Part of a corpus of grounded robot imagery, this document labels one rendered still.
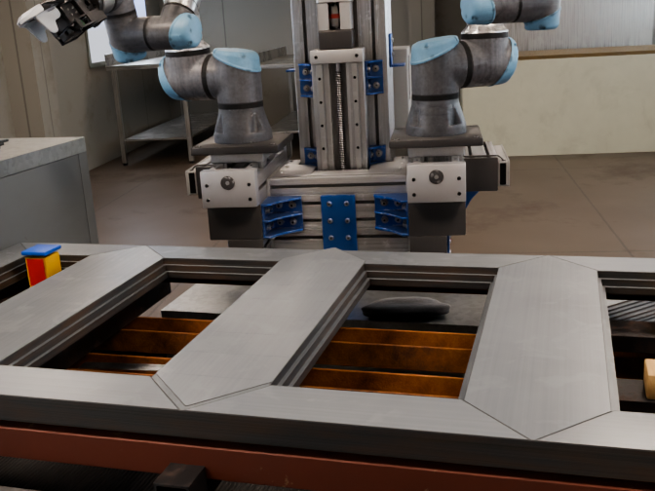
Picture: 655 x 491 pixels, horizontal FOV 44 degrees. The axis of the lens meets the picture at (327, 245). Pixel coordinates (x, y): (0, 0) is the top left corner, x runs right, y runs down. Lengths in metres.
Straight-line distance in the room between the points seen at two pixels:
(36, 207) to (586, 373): 1.48
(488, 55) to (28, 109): 5.35
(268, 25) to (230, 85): 8.25
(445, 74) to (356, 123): 0.28
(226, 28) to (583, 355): 9.43
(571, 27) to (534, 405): 7.73
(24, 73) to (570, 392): 6.22
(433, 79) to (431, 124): 0.11
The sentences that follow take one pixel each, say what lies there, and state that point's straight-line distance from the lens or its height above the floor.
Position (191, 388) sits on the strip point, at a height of 0.85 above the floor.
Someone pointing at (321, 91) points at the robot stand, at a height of 1.15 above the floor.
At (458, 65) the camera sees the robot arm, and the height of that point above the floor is 1.20.
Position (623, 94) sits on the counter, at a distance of 7.75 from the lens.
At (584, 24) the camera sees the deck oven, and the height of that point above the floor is 1.09.
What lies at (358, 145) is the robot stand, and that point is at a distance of 2.15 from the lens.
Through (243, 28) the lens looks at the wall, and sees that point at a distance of 10.40.
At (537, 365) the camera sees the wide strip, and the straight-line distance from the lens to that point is 1.19.
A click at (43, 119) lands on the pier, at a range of 6.99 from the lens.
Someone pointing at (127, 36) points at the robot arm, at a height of 1.32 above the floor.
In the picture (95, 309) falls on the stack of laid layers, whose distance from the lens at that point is 1.58.
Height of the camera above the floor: 1.34
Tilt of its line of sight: 16 degrees down
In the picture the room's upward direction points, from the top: 3 degrees counter-clockwise
